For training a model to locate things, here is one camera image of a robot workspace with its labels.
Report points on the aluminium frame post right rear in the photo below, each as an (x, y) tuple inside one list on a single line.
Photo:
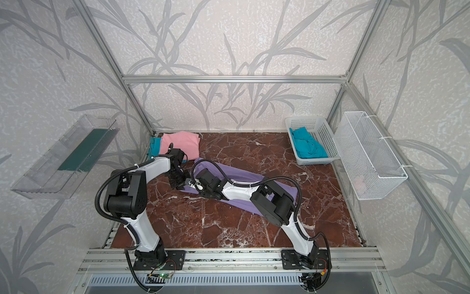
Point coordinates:
[(378, 9)]

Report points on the white wire mesh basket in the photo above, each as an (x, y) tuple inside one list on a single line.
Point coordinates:
[(372, 167)]

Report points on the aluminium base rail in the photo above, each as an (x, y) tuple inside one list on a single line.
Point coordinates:
[(231, 260)]

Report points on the teal t-shirt in basket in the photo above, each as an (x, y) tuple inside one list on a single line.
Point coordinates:
[(306, 146)]

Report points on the grey plastic laundry basket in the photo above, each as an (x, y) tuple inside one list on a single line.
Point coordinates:
[(322, 133)]

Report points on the aluminium frame post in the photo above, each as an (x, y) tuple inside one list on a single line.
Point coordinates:
[(85, 14), (378, 9)]

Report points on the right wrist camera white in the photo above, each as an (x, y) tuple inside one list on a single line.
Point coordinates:
[(192, 183)]

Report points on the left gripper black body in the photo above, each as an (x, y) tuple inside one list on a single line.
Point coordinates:
[(176, 178)]

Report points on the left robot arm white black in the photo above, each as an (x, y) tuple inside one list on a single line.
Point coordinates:
[(126, 201)]

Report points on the teal folded t-shirt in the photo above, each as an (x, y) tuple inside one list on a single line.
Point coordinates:
[(154, 147)]

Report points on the aluminium frame post left rear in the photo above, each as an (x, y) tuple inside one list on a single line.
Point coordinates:
[(85, 14)]

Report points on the pink folded t-shirt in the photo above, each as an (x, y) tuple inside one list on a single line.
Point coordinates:
[(188, 142)]

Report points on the clear acrylic wall tray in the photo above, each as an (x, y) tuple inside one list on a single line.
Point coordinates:
[(62, 169)]

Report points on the purple t-shirt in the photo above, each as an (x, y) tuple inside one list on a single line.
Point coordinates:
[(240, 175)]

